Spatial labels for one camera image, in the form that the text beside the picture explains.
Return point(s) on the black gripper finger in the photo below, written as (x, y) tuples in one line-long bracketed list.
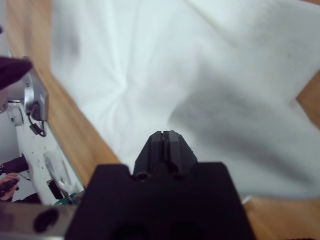
[(12, 71), (150, 155), (180, 155)]

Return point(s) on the black handheld controller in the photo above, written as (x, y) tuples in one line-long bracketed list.
[(8, 184)]

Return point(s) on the bystander bare hand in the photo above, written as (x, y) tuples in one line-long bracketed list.
[(7, 196)]

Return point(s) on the white T-shirt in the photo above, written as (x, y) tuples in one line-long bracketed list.
[(175, 62)]

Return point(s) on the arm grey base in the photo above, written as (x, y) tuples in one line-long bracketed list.
[(37, 92)]

